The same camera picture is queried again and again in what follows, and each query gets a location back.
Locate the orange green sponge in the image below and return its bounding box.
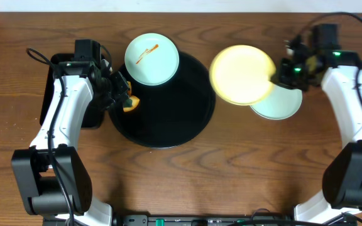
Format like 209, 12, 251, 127
123, 82, 140, 112

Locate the light green plate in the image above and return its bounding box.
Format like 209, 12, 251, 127
251, 85, 303, 120
124, 33, 180, 86

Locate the yellow plate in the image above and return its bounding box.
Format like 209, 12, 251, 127
209, 45, 276, 105

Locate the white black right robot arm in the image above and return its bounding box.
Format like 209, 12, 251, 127
271, 46, 362, 223

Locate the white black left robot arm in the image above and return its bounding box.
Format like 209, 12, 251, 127
11, 72, 129, 225

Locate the rectangular black tray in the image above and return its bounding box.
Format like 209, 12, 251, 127
40, 53, 104, 129

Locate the round black tray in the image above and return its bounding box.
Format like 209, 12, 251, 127
109, 52, 216, 148

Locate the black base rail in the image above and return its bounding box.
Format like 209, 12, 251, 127
111, 212, 297, 226

